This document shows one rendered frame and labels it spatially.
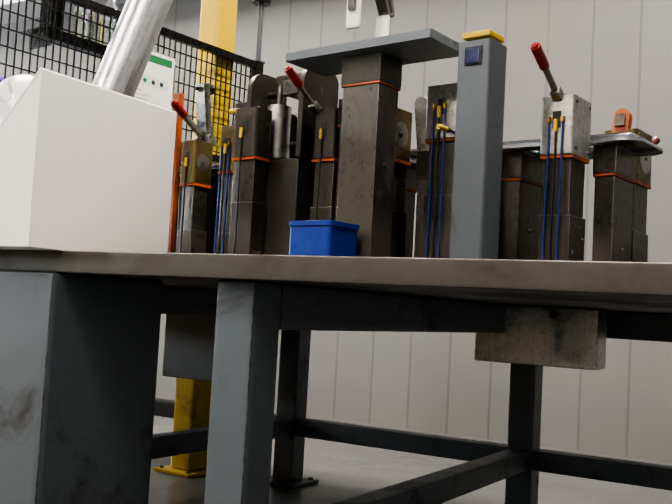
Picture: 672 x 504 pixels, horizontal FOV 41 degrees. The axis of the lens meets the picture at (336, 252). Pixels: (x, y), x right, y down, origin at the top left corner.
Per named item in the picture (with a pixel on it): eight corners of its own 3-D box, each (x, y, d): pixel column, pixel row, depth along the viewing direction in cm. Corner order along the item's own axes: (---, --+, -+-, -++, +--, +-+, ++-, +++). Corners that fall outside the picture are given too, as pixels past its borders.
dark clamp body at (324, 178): (351, 277, 207) (360, 115, 209) (319, 274, 198) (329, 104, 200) (327, 276, 211) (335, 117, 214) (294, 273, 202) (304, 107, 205)
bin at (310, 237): (359, 270, 177) (361, 225, 177) (328, 266, 169) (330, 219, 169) (316, 269, 183) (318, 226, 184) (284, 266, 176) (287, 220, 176)
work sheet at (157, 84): (170, 146, 305) (176, 58, 307) (117, 134, 287) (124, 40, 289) (166, 147, 306) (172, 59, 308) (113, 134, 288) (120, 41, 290)
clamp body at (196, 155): (207, 274, 240) (215, 144, 242) (180, 271, 232) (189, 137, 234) (190, 273, 244) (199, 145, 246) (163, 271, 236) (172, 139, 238)
